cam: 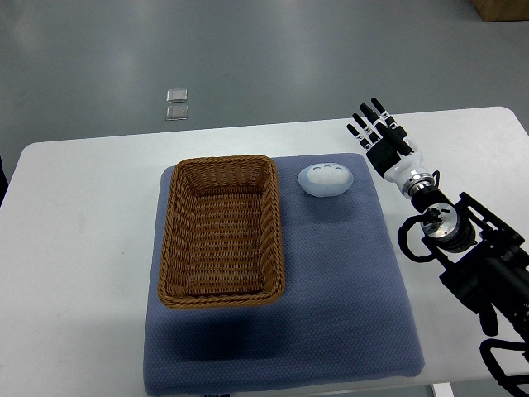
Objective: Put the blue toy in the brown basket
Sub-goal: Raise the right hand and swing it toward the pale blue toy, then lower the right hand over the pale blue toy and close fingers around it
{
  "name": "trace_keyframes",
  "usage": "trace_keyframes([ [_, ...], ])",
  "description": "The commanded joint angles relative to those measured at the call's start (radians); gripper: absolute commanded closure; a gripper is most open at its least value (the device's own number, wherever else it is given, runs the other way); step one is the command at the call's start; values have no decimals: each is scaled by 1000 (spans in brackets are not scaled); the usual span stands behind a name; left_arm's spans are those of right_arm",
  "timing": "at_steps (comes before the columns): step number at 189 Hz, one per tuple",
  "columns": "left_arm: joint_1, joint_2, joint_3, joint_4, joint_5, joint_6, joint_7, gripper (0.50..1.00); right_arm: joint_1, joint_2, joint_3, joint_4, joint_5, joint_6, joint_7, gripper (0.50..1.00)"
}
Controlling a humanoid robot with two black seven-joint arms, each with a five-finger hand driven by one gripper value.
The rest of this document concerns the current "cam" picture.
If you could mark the blue white plush toy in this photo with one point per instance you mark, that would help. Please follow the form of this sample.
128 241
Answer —
324 180

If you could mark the upper metal floor plate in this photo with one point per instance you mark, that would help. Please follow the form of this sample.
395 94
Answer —
177 95

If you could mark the blue quilted mat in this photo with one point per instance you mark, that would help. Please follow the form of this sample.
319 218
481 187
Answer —
344 314

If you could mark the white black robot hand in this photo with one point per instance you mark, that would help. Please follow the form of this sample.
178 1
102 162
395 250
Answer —
395 159

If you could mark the brown cardboard box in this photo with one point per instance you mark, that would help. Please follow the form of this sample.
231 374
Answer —
502 10

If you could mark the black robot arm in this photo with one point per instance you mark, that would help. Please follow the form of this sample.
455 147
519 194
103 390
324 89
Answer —
486 268

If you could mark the brown wicker basket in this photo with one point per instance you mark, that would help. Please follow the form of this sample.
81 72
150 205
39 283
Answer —
222 245

